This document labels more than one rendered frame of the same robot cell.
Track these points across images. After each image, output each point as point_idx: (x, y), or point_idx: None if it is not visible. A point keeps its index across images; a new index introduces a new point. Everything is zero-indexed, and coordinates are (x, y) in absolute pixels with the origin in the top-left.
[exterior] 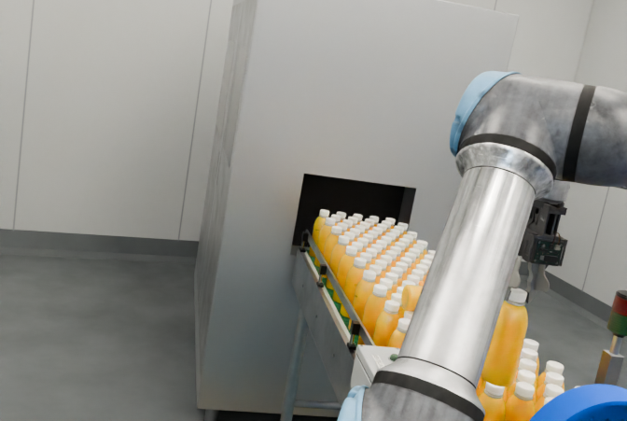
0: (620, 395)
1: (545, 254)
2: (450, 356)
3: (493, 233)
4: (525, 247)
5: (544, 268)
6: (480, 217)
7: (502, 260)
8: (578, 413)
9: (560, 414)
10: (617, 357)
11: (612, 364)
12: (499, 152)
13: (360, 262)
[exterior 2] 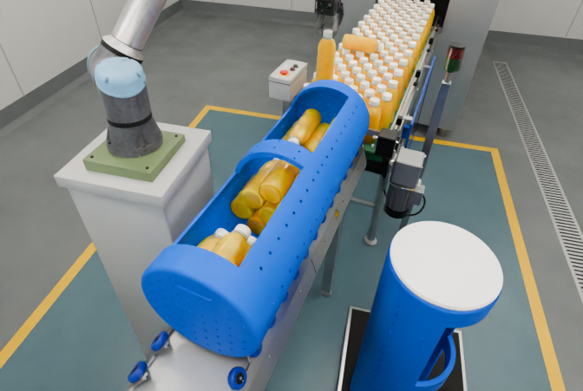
0: (332, 85)
1: (324, 9)
2: (115, 32)
3: None
4: (317, 4)
5: (334, 17)
6: None
7: None
8: (306, 90)
9: (302, 90)
10: (445, 84)
11: (442, 87)
12: None
13: (360, 23)
